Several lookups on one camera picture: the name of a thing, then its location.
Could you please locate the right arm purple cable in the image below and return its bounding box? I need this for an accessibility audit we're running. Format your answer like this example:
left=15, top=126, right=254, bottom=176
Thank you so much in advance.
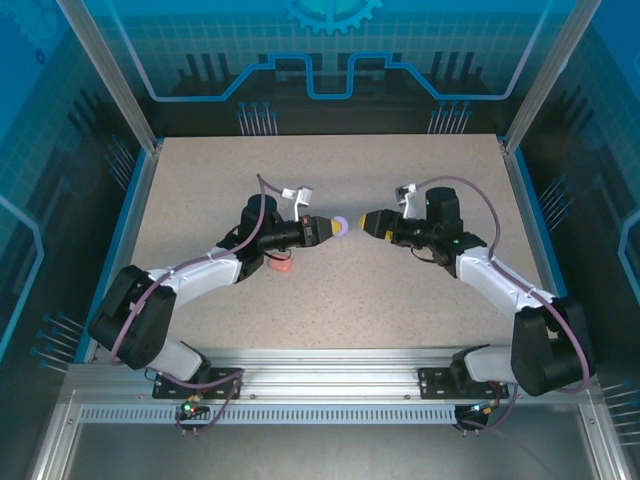
left=412, top=175, right=590, bottom=434

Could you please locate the grey metal shelf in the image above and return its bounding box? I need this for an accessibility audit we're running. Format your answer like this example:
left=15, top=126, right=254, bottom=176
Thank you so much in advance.
left=29, top=399, right=629, bottom=480

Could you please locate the slotted cable duct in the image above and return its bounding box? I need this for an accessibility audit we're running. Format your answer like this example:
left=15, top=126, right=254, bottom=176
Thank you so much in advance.
left=78, top=405, right=459, bottom=424

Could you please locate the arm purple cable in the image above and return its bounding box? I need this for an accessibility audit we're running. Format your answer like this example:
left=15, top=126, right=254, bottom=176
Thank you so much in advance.
left=412, top=175, right=590, bottom=434
left=108, top=173, right=289, bottom=437

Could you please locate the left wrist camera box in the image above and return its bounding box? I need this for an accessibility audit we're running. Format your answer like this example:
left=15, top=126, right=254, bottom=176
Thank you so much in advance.
left=282, top=185, right=315, bottom=224

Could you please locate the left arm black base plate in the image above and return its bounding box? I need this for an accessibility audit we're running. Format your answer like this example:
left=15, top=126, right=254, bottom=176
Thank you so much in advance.
left=152, top=367, right=245, bottom=400

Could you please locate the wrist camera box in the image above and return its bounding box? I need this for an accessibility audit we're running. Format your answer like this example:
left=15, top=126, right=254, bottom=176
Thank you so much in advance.
left=282, top=185, right=315, bottom=224
left=394, top=183, right=419, bottom=220

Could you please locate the aluminium side rail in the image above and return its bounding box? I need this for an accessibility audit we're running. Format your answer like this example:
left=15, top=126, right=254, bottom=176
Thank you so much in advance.
left=89, top=142, right=164, bottom=364
left=502, top=142, right=564, bottom=306

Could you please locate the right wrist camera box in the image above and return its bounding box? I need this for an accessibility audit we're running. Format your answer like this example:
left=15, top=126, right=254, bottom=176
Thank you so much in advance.
left=394, top=183, right=419, bottom=220

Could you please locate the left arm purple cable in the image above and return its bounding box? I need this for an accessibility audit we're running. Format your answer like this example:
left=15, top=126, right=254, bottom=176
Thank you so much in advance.
left=108, top=173, right=289, bottom=437

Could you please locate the aluminium frame post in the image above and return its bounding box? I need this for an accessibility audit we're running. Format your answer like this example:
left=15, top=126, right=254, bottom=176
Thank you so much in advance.
left=54, top=0, right=164, bottom=154
left=502, top=0, right=591, bottom=156

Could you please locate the aluminium mounting rail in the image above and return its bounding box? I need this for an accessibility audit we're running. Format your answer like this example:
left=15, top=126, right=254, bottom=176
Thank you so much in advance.
left=64, top=348, right=599, bottom=401

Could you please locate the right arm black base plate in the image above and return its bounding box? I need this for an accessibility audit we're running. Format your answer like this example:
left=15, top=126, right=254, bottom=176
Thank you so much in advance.
left=417, top=367, right=511, bottom=400

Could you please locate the blue side trim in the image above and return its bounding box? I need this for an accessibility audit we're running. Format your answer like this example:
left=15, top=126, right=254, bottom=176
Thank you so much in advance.
left=514, top=149, right=571, bottom=306
left=73, top=149, right=151, bottom=364

